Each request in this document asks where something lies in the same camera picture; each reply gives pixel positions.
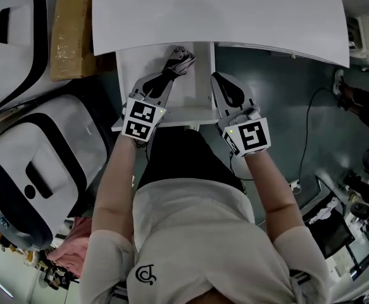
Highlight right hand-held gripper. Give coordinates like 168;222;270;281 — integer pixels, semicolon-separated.
210;72;272;158

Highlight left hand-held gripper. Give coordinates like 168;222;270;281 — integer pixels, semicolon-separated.
122;73;174;143

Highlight white desk drawer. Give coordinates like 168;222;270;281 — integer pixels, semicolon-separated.
111;41;222;136

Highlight black cloth item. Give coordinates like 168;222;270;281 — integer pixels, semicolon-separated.
142;44;197;98

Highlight person's right forearm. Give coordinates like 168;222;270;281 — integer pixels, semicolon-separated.
243;150;306;244

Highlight person's left forearm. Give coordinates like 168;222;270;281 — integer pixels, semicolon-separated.
91;134;138;244

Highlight white desk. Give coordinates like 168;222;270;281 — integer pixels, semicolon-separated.
91;0;351;70

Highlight person's black trousers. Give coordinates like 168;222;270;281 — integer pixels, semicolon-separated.
137;128;246;196

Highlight brown cardboard box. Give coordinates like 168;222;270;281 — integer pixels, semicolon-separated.
49;0;97;82

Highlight large white and black machine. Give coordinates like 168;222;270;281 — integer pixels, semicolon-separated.
0;93;109;251
0;0;51;120

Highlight white cloth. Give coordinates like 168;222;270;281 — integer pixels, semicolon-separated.
308;197;341;225

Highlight person's beige shirt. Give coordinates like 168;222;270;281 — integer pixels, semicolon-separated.
78;177;331;304

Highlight white carved furniture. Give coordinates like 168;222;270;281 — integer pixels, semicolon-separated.
341;0;369;61

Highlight black chair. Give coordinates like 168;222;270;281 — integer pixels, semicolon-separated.
300;191;356;260

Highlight pink cloth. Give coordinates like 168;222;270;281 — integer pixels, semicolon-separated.
47;216;94;281

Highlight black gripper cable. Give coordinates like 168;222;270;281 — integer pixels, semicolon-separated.
228;153;255;182

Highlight black floor cable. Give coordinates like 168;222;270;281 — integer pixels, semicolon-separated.
297;86;339;184

